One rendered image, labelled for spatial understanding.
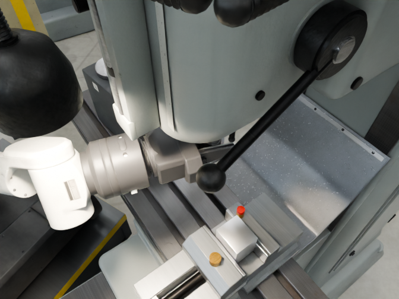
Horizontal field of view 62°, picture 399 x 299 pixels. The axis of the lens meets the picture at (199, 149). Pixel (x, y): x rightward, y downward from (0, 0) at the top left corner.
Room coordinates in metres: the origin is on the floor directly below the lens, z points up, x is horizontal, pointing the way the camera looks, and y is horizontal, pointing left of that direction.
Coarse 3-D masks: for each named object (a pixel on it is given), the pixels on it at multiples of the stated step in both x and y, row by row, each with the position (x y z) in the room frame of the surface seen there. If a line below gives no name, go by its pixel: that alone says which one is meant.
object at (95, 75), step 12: (84, 72) 0.68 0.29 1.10; (96, 72) 0.67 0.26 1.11; (96, 84) 0.64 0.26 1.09; (108, 84) 0.63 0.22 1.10; (96, 96) 0.66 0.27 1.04; (108, 96) 0.60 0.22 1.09; (96, 108) 0.68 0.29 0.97; (108, 108) 0.62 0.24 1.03; (108, 120) 0.64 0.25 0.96; (120, 132) 0.60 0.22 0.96
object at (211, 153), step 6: (222, 144) 0.32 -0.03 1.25; (228, 144) 0.32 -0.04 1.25; (234, 144) 0.32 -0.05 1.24; (198, 150) 0.31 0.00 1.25; (204, 150) 0.31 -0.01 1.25; (210, 150) 0.31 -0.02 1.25; (216, 150) 0.31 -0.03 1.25; (222, 150) 0.31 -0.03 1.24; (228, 150) 0.31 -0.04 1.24; (204, 156) 0.30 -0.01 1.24; (210, 156) 0.30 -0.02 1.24; (216, 156) 0.31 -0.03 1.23; (222, 156) 0.31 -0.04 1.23; (204, 162) 0.29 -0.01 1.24
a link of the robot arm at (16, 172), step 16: (16, 144) 0.31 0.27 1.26; (32, 144) 0.30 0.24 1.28; (48, 144) 0.29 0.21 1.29; (64, 144) 0.28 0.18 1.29; (0, 160) 0.28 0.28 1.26; (16, 160) 0.27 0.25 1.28; (32, 160) 0.26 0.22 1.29; (48, 160) 0.26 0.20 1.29; (64, 160) 0.26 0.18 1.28; (0, 176) 0.27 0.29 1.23; (16, 176) 0.28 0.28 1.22; (16, 192) 0.26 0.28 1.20; (32, 192) 0.27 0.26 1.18
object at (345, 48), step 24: (336, 0) 0.29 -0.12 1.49; (312, 24) 0.26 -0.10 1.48; (336, 24) 0.25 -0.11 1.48; (360, 24) 0.27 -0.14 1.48; (312, 48) 0.25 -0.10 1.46; (336, 48) 0.25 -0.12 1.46; (312, 72) 0.25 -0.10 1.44; (336, 72) 0.27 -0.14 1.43; (288, 96) 0.23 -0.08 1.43; (264, 120) 0.22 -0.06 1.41; (240, 144) 0.20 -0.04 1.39; (216, 168) 0.18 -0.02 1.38
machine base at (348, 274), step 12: (360, 252) 0.56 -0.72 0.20; (372, 252) 0.56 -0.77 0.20; (348, 264) 0.51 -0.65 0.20; (360, 264) 0.51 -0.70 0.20; (372, 264) 0.53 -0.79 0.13; (336, 276) 0.45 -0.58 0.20; (348, 276) 0.45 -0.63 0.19; (360, 276) 0.48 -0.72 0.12; (324, 288) 0.40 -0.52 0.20; (336, 288) 0.41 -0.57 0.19
